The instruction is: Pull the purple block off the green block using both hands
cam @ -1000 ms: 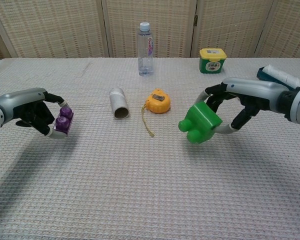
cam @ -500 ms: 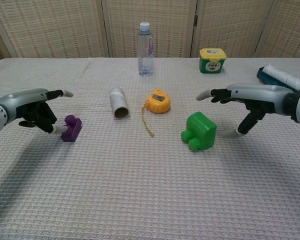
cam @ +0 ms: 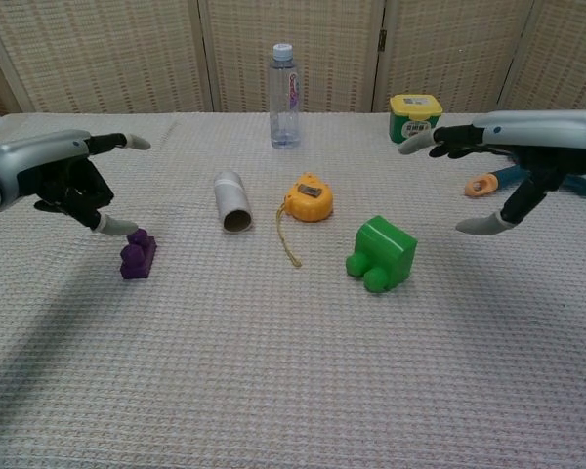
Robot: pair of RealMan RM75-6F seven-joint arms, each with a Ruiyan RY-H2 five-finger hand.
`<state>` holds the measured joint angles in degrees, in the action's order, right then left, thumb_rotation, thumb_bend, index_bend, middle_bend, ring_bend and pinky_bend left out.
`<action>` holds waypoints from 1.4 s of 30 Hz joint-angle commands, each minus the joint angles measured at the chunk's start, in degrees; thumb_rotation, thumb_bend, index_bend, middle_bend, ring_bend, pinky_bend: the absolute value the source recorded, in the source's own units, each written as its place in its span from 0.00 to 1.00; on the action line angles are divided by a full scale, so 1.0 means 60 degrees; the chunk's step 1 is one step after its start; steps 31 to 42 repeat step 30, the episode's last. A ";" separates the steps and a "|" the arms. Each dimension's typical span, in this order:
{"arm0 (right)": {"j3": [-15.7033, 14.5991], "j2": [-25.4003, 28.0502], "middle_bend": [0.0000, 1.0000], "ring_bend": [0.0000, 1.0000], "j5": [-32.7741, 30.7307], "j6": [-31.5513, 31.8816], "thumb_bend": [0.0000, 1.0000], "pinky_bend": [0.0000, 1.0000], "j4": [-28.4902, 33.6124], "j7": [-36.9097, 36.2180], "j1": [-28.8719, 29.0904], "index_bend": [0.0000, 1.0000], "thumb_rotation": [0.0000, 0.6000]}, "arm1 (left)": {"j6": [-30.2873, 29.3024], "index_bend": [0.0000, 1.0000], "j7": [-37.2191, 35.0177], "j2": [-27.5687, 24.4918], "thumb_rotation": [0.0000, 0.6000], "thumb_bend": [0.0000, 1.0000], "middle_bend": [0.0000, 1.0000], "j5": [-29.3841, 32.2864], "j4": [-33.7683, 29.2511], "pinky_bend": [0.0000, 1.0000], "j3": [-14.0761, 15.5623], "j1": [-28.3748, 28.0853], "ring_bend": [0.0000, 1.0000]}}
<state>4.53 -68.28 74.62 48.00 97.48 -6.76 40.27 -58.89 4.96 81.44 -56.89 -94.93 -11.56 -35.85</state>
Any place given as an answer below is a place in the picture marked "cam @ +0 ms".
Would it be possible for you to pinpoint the yellow tape measure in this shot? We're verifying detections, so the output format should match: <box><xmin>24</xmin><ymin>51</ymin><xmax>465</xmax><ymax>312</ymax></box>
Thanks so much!
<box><xmin>274</xmin><ymin>172</ymin><xmax>334</xmax><ymax>269</ymax></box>

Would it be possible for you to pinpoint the clear plastic water bottle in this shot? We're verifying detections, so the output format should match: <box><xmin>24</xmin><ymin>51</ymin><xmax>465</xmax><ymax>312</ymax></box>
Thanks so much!
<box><xmin>269</xmin><ymin>42</ymin><xmax>303</xmax><ymax>149</ymax></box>

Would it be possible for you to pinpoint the cardboard tube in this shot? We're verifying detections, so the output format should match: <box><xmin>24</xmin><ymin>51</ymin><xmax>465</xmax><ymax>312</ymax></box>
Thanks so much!
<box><xmin>213</xmin><ymin>170</ymin><xmax>254</xmax><ymax>235</ymax></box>

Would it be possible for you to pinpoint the green toy block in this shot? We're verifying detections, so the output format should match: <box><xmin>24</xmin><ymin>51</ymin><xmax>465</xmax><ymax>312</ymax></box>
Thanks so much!
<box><xmin>345</xmin><ymin>215</ymin><xmax>418</xmax><ymax>294</ymax></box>

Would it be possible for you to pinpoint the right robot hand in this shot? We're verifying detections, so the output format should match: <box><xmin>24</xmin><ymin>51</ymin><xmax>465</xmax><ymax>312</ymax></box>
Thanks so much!
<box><xmin>398</xmin><ymin>109</ymin><xmax>586</xmax><ymax>236</ymax></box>

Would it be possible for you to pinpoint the yellow-lidded green container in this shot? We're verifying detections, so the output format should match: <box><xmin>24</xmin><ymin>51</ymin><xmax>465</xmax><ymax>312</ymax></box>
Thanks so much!
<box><xmin>389</xmin><ymin>94</ymin><xmax>443</xmax><ymax>145</ymax></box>

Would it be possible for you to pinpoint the beige woven tablecloth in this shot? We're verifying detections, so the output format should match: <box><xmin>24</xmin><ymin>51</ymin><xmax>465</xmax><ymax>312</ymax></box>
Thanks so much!
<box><xmin>0</xmin><ymin>111</ymin><xmax>586</xmax><ymax>469</ymax></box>

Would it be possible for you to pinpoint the purple toy block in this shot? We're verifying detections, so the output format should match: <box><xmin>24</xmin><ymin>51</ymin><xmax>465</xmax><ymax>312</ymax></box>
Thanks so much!
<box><xmin>120</xmin><ymin>228</ymin><xmax>158</xmax><ymax>280</ymax></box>

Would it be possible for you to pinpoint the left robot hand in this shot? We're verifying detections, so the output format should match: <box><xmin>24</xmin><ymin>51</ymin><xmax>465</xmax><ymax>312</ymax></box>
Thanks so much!
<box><xmin>0</xmin><ymin>129</ymin><xmax>151</xmax><ymax>236</ymax></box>

